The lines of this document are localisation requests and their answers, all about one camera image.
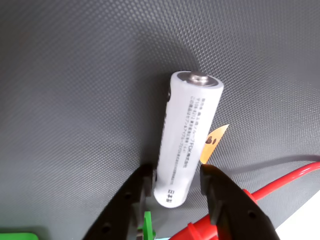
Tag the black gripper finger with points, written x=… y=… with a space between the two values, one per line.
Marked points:
x=240 y=215
x=120 y=207

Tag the white AA battery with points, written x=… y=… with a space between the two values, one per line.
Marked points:
x=185 y=140

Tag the green battery holder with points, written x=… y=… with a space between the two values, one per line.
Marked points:
x=148 y=225

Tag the green bulb holder block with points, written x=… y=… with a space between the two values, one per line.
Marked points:
x=17 y=237

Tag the orange semicircle paper sticker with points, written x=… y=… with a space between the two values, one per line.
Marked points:
x=212 y=147

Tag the dark grey work mat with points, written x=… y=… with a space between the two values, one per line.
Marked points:
x=75 y=75

